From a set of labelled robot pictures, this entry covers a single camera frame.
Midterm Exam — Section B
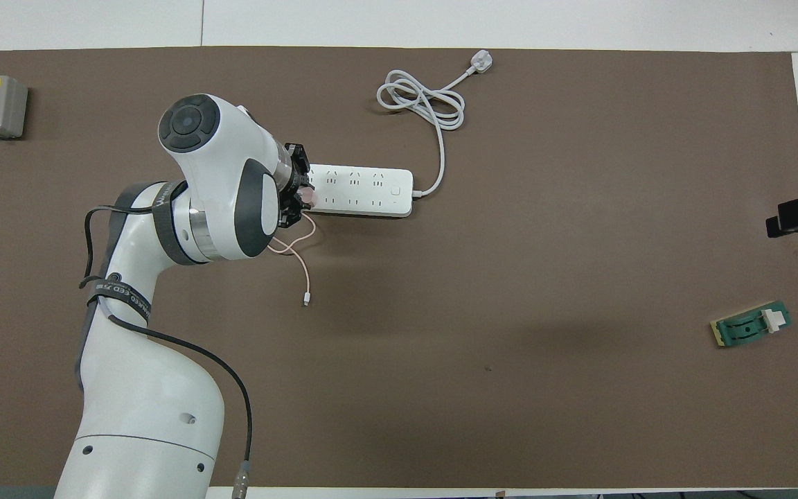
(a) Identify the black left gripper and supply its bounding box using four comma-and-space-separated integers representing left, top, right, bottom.
278, 142, 314, 229

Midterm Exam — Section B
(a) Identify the pink charging cable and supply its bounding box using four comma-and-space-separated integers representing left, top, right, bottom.
266, 211, 318, 307

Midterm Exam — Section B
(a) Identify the white power strip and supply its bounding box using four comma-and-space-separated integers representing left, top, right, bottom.
302, 163, 414, 218

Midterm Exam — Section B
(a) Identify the brown table mat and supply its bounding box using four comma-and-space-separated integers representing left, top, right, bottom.
0, 46, 798, 489

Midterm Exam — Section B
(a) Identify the green knife switch block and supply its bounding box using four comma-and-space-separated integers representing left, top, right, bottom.
709, 300, 792, 349

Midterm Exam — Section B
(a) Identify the white power cord with plug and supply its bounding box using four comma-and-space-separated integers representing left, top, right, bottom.
377, 50, 495, 200

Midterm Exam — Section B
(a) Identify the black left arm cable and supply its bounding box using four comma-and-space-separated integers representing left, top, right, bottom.
79, 204, 254, 499

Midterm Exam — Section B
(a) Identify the grey on-off switch box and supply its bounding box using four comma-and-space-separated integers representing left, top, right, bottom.
0, 74, 29, 139

